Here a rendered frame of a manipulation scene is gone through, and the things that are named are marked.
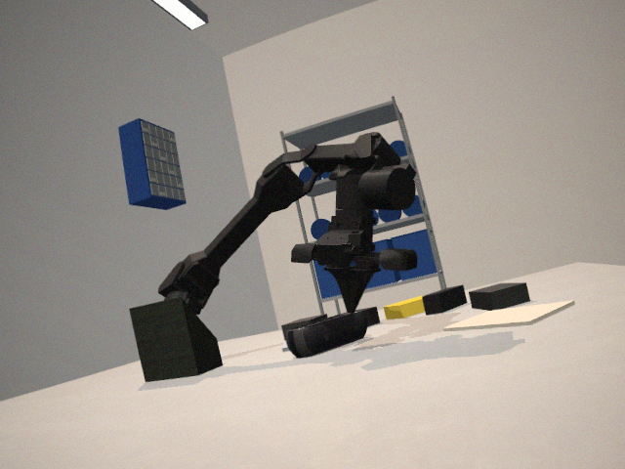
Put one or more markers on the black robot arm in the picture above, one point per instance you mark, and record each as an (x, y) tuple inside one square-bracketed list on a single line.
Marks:
[(369, 177)]

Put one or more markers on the cream flat board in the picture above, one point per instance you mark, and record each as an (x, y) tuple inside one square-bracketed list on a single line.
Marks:
[(510, 317)]

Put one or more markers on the yellow rectangular block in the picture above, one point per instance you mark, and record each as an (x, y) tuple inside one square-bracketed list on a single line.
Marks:
[(404, 309)]

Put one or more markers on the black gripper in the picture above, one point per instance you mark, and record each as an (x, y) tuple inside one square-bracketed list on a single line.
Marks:
[(353, 280)]

